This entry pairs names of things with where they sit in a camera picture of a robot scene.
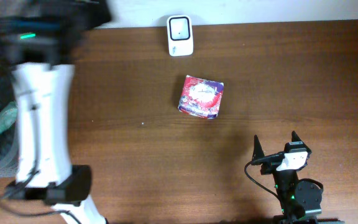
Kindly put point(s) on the teal wipes packet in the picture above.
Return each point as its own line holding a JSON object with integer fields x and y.
{"x": 8, "y": 116}

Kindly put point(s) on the red purple tissue pack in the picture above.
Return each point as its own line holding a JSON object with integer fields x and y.
{"x": 201, "y": 97}

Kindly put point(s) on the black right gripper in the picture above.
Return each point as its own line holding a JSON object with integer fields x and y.
{"x": 272, "y": 168}

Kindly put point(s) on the white barcode scanner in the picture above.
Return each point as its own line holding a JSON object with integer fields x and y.
{"x": 180, "y": 36}

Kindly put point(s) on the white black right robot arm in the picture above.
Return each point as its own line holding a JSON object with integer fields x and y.
{"x": 300, "y": 199}

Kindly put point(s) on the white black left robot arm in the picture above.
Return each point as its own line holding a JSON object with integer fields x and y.
{"x": 39, "y": 47}

